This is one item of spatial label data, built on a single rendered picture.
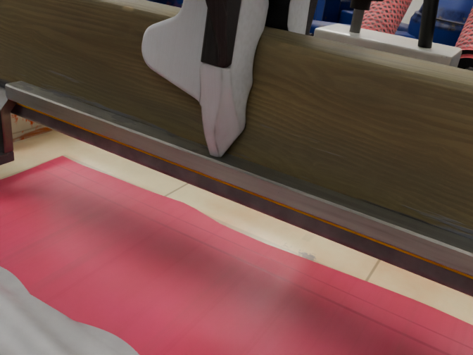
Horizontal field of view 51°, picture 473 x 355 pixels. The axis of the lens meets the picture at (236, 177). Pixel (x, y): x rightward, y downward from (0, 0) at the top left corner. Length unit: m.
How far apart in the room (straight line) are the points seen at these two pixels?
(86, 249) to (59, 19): 0.14
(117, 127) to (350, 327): 0.18
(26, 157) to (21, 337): 0.22
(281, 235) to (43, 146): 0.24
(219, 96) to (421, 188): 0.10
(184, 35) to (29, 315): 0.16
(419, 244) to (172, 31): 0.15
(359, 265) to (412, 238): 0.13
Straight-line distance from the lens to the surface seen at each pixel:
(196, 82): 0.25
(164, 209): 0.38
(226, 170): 0.25
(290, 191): 0.24
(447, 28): 0.94
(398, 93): 0.22
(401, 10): 0.69
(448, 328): 0.33
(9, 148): 0.40
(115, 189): 0.40
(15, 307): 0.28
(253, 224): 0.37
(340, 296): 0.32
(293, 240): 0.36
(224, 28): 0.22
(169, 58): 0.25
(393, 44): 0.47
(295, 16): 0.28
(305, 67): 0.24
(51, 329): 0.27
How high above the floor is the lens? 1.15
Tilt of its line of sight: 26 degrees down
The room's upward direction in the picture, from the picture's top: 7 degrees clockwise
